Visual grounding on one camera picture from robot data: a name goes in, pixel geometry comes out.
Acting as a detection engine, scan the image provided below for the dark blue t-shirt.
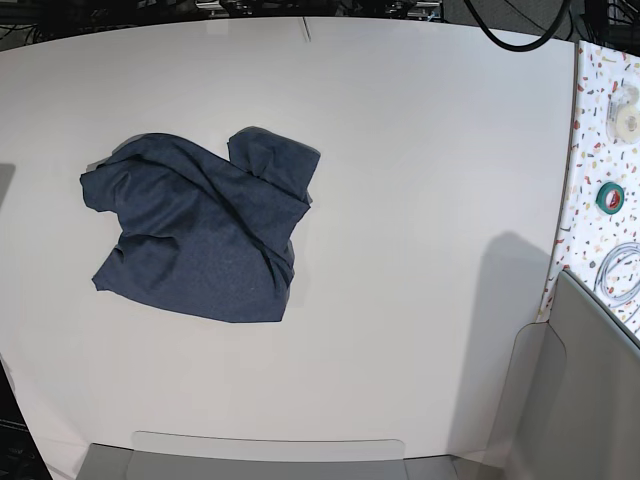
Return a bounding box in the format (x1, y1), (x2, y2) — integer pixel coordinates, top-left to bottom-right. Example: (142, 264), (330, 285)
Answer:
(80, 127), (320, 323)

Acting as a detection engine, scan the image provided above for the terrazzo pattern side table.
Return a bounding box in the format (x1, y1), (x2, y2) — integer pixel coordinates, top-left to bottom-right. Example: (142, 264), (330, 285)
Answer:
(538, 41), (639, 335)

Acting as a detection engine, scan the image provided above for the green tape roll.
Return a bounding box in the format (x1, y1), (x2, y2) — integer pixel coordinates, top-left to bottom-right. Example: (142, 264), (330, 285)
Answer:
(596, 182), (625, 215)

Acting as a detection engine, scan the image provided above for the grey bin right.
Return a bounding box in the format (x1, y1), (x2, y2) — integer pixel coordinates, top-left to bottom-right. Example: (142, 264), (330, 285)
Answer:
(483, 271), (639, 479)

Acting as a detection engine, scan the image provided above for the grey bin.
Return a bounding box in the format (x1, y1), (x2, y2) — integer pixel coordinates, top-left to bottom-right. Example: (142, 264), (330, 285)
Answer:
(78, 431), (458, 479)
(483, 271), (639, 479)

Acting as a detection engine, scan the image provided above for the grey bin bottom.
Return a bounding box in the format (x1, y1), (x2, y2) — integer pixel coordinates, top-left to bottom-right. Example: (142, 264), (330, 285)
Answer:
(78, 431), (458, 479)

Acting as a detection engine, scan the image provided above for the black hanging cable loop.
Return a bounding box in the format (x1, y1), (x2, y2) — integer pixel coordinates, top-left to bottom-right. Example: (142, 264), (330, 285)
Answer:
(463, 0), (572, 52)

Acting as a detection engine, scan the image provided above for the coiled grey cable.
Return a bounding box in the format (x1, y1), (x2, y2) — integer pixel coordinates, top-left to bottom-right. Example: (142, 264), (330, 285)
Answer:
(593, 241), (640, 305)

